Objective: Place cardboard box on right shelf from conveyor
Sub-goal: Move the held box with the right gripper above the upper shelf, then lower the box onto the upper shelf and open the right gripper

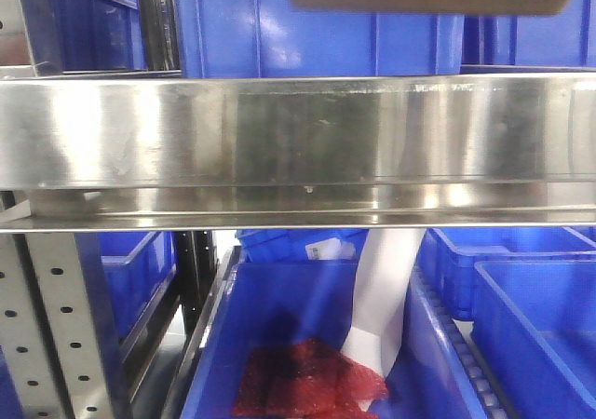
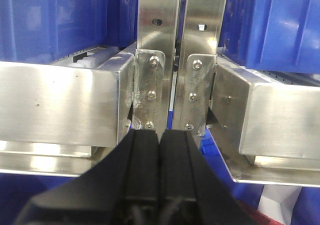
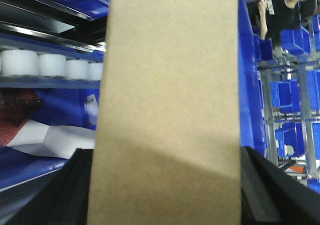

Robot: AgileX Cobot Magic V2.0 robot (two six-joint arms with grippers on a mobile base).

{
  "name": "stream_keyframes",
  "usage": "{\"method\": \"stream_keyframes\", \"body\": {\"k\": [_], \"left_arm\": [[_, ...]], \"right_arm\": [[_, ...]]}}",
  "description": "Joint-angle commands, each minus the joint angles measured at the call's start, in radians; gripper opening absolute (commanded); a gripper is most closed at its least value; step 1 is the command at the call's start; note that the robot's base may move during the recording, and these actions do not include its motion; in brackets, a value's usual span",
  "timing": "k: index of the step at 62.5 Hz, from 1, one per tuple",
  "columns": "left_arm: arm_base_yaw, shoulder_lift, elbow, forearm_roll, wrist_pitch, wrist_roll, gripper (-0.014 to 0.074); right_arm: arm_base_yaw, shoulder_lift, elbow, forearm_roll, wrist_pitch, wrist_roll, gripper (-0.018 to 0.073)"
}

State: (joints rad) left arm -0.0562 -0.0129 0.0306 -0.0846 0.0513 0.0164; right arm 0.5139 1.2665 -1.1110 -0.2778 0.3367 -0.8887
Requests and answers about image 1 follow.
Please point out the blue bin lower right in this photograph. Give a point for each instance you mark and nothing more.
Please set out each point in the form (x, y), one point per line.
(534, 323)

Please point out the red mesh bag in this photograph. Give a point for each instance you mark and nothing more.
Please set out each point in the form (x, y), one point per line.
(307, 380)

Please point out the black shelf post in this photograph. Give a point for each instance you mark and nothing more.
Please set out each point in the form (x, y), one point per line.
(196, 270)

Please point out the large blue bin upper shelf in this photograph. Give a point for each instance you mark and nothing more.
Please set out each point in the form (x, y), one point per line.
(274, 38)

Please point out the blue bin rear right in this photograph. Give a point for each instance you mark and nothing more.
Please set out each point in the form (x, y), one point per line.
(447, 256)

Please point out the blue bin lower left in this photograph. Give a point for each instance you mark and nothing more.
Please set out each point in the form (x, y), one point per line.
(135, 265)

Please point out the blue bin lower centre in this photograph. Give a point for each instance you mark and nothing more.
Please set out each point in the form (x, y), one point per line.
(283, 304)

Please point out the perforated steel shelf upright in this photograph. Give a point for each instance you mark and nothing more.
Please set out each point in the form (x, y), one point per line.
(57, 329)

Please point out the stainless steel shelf beam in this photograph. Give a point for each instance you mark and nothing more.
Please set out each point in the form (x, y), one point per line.
(107, 153)

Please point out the blue bin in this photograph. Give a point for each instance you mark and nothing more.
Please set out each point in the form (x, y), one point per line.
(447, 256)
(563, 40)
(85, 35)
(283, 304)
(534, 323)
(135, 265)

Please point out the blue bin upper right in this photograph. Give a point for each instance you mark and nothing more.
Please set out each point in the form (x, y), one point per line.
(563, 40)

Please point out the blue bin upper left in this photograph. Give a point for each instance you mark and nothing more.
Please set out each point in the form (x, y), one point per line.
(85, 35)

